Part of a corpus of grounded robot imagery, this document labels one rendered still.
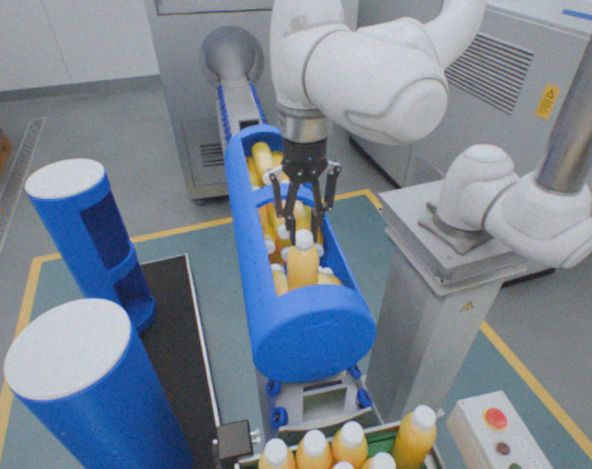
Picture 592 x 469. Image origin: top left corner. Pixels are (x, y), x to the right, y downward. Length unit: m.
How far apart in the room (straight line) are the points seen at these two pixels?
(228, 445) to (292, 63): 0.73
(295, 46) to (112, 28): 5.11
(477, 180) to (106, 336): 1.01
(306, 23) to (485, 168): 0.69
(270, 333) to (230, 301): 1.62
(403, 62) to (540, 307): 2.43
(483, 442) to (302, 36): 0.74
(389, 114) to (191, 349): 1.80
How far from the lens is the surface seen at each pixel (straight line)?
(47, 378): 1.09
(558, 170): 1.00
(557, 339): 2.66
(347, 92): 0.46
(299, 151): 0.64
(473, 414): 0.89
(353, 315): 0.83
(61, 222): 1.73
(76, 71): 5.78
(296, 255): 0.80
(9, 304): 2.95
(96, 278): 1.91
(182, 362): 2.06
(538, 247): 1.06
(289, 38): 0.56
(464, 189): 1.13
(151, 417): 1.29
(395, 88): 0.43
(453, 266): 1.17
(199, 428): 1.89
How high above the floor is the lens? 1.85
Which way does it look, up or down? 41 degrees down
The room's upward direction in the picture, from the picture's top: straight up
